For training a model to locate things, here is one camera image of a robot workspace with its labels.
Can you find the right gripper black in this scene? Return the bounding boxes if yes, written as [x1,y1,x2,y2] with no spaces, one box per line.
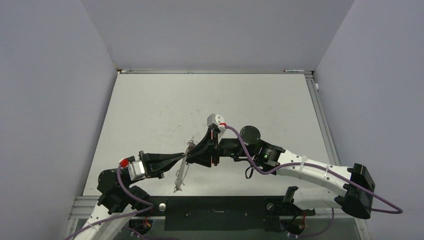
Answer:
[186,128,255,166]

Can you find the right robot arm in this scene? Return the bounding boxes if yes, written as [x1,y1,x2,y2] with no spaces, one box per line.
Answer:
[186,123,376,220]

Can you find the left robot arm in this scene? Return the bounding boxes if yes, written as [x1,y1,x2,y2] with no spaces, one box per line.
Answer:
[67,151,187,240]

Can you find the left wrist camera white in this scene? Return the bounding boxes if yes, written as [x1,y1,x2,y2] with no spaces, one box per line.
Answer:
[127,160,146,181]

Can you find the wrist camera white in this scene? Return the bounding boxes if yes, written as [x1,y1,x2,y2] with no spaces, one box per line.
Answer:
[206,113,226,133]
[127,160,146,181]

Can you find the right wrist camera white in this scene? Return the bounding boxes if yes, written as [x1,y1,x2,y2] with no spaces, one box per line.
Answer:
[206,113,226,133]

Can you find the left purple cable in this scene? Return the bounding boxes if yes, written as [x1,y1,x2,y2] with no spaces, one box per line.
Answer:
[62,165,155,240]

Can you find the purple cable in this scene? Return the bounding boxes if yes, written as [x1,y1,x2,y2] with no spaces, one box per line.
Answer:
[225,125,404,239]
[62,165,155,240]

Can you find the black thin cable right arm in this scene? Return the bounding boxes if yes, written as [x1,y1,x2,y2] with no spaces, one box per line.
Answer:
[233,157,264,180]

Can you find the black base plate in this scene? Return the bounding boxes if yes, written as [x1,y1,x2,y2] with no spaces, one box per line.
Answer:
[129,195,316,233]

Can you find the aluminium frame rail back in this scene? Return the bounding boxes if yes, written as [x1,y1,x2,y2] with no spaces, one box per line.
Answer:
[116,68,313,75]

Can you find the aluminium frame rail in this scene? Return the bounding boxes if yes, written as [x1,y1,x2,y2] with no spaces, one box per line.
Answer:
[304,74,341,165]
[116,68,313,75]

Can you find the aluminium frame rail right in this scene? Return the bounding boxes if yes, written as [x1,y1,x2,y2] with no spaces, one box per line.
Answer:
[304,74,341,165]

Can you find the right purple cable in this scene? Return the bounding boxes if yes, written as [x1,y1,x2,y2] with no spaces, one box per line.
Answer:
[225,125,404,239]

